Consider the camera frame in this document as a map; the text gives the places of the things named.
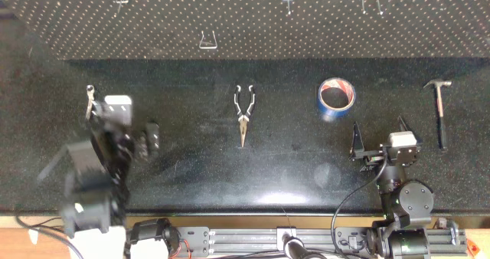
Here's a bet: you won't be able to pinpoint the mounting rail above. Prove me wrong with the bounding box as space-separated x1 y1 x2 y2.
168 215 468 259

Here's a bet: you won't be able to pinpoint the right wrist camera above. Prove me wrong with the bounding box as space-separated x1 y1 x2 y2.
387 130 419 149

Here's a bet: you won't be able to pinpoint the black cable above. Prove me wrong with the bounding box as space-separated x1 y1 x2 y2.
14 215 85 259
330 157 388 258

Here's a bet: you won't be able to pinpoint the black pegboard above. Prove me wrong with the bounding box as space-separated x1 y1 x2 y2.
0 0 490 61

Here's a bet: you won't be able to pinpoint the black and white pliers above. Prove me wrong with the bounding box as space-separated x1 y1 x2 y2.
233 84 256 149

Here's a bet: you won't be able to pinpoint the hammer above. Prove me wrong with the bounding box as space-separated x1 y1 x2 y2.
423 78 453 152

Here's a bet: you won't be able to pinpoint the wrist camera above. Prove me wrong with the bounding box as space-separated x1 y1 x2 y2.
387 130 419 149
103 94 133 126

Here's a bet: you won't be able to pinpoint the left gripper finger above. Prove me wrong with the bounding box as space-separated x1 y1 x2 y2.
144 122 161 159

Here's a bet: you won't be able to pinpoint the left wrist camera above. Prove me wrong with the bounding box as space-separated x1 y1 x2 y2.
103 94 133 126

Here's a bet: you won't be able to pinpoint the wrench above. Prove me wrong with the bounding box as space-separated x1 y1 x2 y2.
84 84 96 122

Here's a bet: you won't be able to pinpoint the roll of blue tape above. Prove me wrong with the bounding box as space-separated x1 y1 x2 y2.
317 77 357 123

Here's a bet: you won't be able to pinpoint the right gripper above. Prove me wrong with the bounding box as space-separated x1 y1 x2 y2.
348 115 424 172

